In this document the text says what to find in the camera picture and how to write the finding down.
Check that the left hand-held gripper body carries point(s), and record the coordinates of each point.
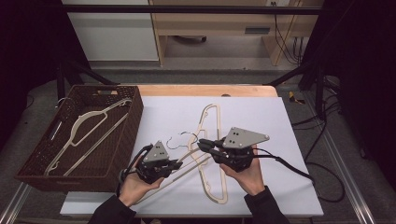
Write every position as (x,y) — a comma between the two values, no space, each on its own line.
(155,155)

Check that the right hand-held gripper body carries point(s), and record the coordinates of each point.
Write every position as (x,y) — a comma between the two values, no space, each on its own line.
(243,138)

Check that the brown woven basket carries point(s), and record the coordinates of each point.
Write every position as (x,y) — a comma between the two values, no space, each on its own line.
(118,149)

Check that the person's left hand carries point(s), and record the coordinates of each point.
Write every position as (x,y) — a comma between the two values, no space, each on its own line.
(135,188)

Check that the person's right hand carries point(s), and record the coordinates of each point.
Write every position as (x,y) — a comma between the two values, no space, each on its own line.
(249,179)

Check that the wooden table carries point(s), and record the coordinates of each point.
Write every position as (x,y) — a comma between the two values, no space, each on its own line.
(202,90)

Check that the yellow tool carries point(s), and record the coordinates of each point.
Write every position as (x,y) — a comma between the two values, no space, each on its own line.
(294,99)

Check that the black metal stand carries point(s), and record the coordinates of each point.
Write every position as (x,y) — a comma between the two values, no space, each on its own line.
(319,84)
(62,77)

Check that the grey drawer label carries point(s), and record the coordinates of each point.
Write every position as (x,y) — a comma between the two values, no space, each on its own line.
(257,30)

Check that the light wooden desk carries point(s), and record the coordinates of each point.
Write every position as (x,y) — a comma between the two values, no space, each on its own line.
(218,23)

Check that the white cabinet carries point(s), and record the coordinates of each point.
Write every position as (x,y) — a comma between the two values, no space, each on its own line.
(115,34)

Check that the black horizontal bar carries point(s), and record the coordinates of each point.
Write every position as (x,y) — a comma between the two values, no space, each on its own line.
(186,9)

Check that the black curtain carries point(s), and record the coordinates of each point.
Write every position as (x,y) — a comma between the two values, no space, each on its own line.
(28,40)
(361,62)

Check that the aluminium rail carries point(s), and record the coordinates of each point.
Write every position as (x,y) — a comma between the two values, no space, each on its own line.
(11,205)
(348,174)

